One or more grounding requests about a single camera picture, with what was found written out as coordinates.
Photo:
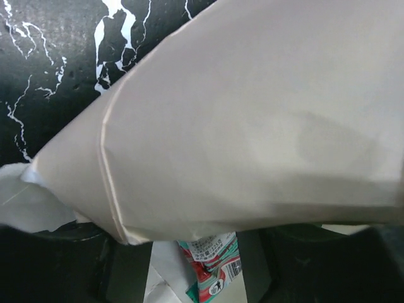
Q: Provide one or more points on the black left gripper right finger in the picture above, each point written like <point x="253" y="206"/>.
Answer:
<point x="306" y="263"/>

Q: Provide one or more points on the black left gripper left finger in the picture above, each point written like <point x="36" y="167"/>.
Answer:
<point x="76" y="263"/>

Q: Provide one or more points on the green teal snack packet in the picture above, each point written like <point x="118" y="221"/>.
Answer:
<point x="216" y="262"/>

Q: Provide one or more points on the beige paper bag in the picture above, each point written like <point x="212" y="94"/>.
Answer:
<point x="168" y="121"/>

